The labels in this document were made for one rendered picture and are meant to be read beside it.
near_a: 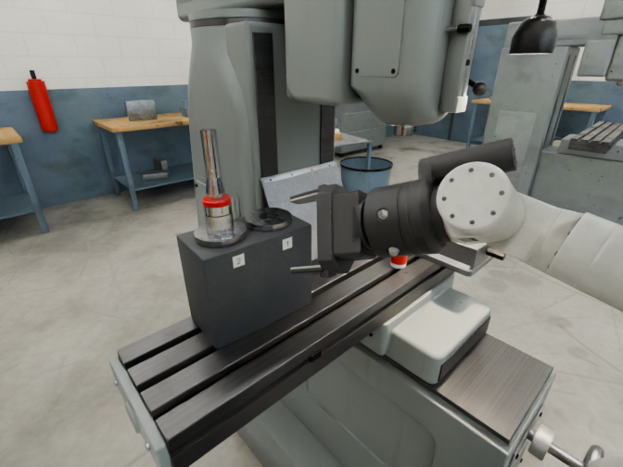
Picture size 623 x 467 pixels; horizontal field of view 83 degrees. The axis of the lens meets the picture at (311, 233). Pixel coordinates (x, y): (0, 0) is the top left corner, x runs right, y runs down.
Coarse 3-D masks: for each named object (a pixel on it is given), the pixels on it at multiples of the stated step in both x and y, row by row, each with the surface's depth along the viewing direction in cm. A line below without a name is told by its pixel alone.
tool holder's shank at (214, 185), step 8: (208, 128) 55; (208, 136) 53; (216, 136) 55; (208, 144) 54; (216, 144) 55; (208, 152) 54; (216, 152) 55; (208, 160) 55; (216, 160) 55; (208, 168) 56; (216, 168) 56; (208, 176) 56; (216, 176) 56; (208, 184) 57; (216, 184) 57; (208, 192) 57; (216, 192) 57; (224, 192) 58
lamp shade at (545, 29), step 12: (528, 24) 61; (540, 24) 60; (552, 24) 60; (516, 36) 63; (528, 36) 61; (540, 36) 60; (552, 36) 61; (516, 48) 63; (528, 48) 62; (540, 48) 61; (552, 48) 62
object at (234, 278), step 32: (256, 224) 64; (288, 224) 66; (192, 256) 58; (224, 256) 57; (256, 256) 61; (288, 256) 66; (192, 288) 64; (224, 288) 59; (256, 288) 63; (288, 288) 69; (224, 320) 61; (256, 320) 66
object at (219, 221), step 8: (208, 208) 58; (216, 208) 57; (224, 208) 58; (208, 216) 58; (216, 216) 58; (224, 216) 58; (232, 216) 60; (208, 224) 59; (216, 224) 59; (224, 224) 59; (232, 224) 61; (208, 232) 60; (216, 232) 59; (224, 232) 60
